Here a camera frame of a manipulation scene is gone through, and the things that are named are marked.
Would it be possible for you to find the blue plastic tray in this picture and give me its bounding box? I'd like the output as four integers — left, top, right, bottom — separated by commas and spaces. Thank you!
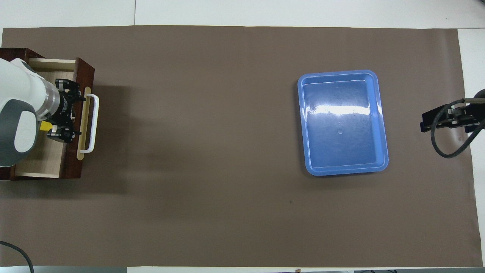
297, 70, 389, 176

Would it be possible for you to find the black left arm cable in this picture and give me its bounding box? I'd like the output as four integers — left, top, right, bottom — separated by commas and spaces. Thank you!
0, 240, 35, 273

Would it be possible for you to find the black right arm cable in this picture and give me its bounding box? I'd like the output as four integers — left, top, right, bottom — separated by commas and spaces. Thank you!
430, 97, 485, 159

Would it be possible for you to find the wooden drawer with white handle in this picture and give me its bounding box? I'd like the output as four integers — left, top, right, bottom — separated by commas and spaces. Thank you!
14, 57, 100, 180

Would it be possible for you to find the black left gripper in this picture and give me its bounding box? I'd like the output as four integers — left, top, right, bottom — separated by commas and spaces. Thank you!
46, 78, 86, 144

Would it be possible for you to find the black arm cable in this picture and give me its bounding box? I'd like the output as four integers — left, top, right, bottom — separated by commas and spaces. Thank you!
430, 97, 485, 159
0, 240, 35, 273

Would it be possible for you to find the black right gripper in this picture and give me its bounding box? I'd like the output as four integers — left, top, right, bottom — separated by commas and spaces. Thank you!
421, 98, 485, 133

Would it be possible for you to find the brown table mat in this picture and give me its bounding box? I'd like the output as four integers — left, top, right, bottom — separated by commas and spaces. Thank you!
0, 25, 483, 268

